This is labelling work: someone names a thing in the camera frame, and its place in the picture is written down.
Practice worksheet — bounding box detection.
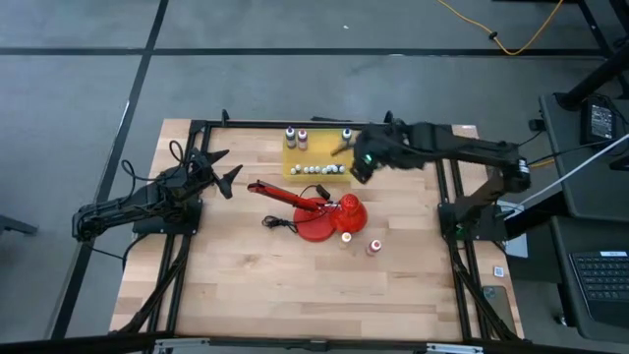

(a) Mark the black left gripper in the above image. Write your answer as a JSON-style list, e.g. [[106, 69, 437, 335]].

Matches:
[[171, 148, 244, 201]]

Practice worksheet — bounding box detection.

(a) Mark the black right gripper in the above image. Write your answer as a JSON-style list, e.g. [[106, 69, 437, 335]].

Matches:
[[331, 122, 410, 186]]

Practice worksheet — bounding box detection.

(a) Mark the yellow translucent plastic bin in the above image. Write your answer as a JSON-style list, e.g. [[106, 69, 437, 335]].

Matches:
[[281, 128, 358, 184]]

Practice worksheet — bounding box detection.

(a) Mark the red desk lamp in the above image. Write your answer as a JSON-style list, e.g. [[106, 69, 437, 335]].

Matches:
[[247, 179, 369, 243]]

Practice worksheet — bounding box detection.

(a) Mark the grey chair foot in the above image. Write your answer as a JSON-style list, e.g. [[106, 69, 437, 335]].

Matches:
[[0, 214, 39, 237]]

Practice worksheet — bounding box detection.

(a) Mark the dark smartphone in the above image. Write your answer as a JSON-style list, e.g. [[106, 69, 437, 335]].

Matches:
[[482, 284, 517, 335]]

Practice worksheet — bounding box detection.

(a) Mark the white rod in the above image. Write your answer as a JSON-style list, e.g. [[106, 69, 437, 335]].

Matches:
[[518, 132, 629, 207]]

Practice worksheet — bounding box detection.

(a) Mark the dark grey side desk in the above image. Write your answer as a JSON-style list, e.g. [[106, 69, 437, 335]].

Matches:
[[538, 92, 629, 345]]

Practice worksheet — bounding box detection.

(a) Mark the black stand leg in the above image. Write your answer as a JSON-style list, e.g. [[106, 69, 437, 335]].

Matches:
[[554, 0, 629, 112]]

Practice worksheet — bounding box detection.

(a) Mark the black power adapter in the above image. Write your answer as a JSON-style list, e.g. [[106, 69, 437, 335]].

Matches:
[[581, 95, 621, 147]]

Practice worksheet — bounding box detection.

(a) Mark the black keyboard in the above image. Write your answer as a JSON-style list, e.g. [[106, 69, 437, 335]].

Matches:
[[569, 250, 629, 328]]

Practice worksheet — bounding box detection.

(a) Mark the black lamp cable with switch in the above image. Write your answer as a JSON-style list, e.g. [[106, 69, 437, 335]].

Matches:
[[261, 184, 345, 232]]

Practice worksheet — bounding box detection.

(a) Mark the yellow extension cord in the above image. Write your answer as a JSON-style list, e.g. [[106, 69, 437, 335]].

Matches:
[[435, 0, 565, 56]]

